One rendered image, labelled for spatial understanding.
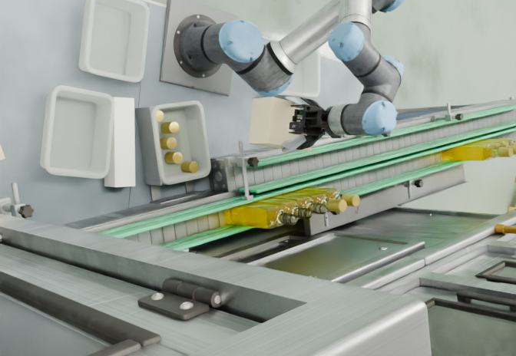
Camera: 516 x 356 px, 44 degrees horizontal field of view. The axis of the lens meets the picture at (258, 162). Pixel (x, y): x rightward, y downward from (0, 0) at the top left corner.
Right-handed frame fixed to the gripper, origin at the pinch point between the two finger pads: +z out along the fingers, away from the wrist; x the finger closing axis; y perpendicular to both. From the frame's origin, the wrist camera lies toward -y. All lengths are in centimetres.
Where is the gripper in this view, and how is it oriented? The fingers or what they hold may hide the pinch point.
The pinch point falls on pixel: (286, 124)
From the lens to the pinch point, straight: 169.2
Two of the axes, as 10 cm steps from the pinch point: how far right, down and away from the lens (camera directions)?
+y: -7.5, -1.1, -6.5
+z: -6.5, -0.1, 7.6
